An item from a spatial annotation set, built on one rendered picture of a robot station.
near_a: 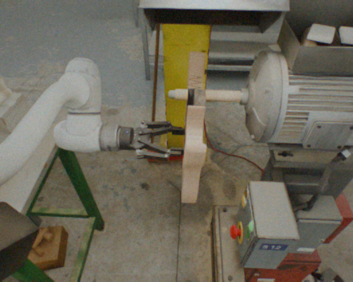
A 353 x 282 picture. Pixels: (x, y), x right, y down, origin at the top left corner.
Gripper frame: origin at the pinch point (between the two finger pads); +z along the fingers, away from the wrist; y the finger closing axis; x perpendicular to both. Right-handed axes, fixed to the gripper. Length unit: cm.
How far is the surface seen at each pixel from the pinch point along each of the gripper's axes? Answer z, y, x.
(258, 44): 82, -217, -122
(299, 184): 35.5, 12.2, -2.0
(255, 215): 17.9, 25.9, 9.0
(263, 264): 23.3, 34.6, -5.9
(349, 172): 50, 9, 0
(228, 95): 11.5, -4.8, 17.2
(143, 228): -24, 1, -111
